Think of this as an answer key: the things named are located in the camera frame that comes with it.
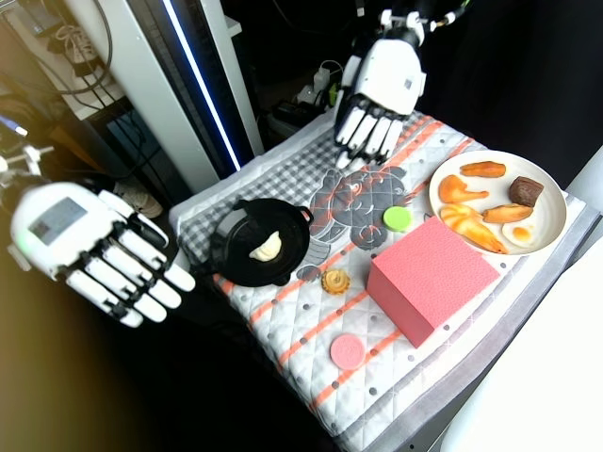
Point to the white furniture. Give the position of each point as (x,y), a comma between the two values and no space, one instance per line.
(542,353)

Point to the black frying pan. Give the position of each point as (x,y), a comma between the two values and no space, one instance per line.
(282,226)

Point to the quilt with printed bear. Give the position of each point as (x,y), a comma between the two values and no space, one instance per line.
(301,320)

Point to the white column with blue light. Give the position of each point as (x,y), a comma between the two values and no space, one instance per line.
(141,85)

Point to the green adapter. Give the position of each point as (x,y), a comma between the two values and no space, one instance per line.
(333,94)

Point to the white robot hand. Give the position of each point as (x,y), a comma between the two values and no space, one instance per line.
(386,75)
(56,221)

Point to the white charger plug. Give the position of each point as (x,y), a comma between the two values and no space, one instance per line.
(321,77)

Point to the curved orange toy food piece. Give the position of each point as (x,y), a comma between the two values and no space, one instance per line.
(454,190)

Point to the white toy dumpling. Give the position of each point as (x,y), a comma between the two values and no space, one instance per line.
(265,248)

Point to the toy shrimp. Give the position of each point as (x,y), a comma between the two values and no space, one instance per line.
(471,228)

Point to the pink round disc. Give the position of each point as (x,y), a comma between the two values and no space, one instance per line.
(347,350)

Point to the toy egg tart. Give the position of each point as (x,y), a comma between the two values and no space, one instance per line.
(336,280)

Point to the white power strip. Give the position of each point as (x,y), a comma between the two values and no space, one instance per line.
(306,95)

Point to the slim orange toy food piece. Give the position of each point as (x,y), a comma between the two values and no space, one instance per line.
(483,169)

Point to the brown toy meat chunk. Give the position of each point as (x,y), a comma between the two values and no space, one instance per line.
(525,190)

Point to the grey cloth underlay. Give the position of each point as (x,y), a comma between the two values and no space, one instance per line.
(471,372)

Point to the green round disc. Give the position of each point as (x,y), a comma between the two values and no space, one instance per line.
(398,219)

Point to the pointed orange toy food piece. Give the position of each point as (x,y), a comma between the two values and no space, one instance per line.
(506,214)

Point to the pink foam block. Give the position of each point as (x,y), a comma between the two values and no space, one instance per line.
(424,268)

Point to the black box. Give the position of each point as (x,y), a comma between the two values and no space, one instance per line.
(292,113)

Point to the cream round plate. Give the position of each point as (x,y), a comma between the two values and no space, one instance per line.
(497,188)

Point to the toy fried egg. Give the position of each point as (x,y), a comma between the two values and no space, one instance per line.
(518,234)

